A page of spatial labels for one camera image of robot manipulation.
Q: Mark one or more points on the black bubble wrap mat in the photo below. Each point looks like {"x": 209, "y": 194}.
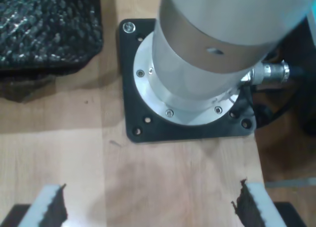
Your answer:
{"x": 37, "y": 27}

